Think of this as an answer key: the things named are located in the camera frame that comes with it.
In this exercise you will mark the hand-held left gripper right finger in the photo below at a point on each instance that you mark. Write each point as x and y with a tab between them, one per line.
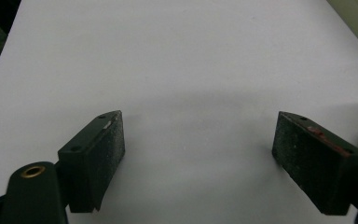
315	168

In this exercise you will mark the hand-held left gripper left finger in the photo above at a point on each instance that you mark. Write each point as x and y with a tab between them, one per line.
93	161

